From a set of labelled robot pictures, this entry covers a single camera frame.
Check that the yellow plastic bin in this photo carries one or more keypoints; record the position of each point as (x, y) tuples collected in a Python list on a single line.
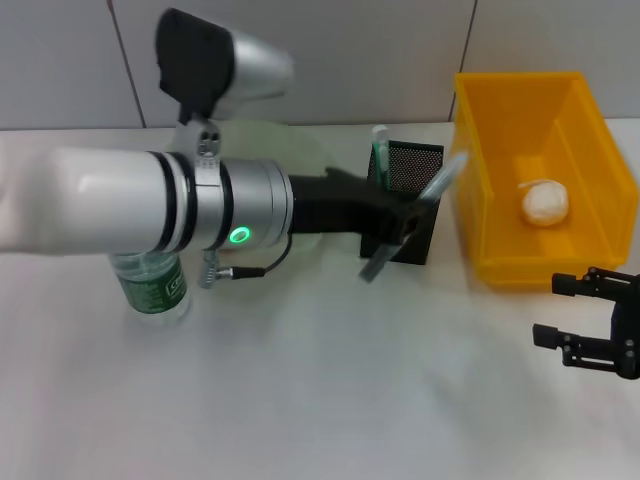
[(485, 225)]

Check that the pale green glass fruit plate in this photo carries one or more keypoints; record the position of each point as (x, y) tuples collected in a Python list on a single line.
[(300, 150)]

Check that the white paper ball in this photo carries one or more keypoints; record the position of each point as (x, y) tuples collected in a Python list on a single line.
[(545, 202)]

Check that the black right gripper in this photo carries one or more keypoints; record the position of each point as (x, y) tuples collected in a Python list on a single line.
[(630, 330)]

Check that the clear water bottle green label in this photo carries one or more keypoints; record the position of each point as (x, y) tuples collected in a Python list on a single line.
[(150, 295)]

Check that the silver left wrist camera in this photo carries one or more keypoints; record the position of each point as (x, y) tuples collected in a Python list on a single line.
[(200, 65)]

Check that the mint green retractable pen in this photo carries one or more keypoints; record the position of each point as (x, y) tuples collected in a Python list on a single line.
[(381, 160)]

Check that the black mesh pen holder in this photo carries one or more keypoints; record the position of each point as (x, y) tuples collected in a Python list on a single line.
[(422, 250)]

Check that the grey marker pen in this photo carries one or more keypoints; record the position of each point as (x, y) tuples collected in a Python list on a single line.
[(440, 182)]

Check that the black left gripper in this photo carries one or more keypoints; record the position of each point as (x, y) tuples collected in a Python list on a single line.
[(340, 210)]

